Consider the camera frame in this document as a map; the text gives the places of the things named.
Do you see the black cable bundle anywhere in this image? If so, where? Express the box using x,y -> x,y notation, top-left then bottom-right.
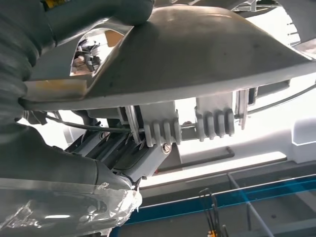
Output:
198,188 -> 229,237

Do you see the blue metal shelf rack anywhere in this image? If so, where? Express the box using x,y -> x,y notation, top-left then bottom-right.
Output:
124,175 -> 316,226

